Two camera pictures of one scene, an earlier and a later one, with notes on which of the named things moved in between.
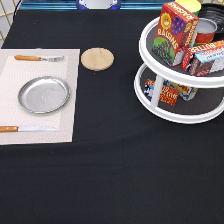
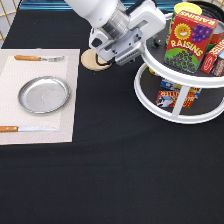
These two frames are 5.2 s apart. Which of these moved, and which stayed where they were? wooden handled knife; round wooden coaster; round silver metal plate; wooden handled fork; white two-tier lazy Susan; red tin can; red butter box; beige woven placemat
Moved: red butter box; red tin can
Stayed: round silver metal plate; round wooden coaster; wooden handled knife; beige woven placemat; wooden handled fork; white two-tier lazy Susan
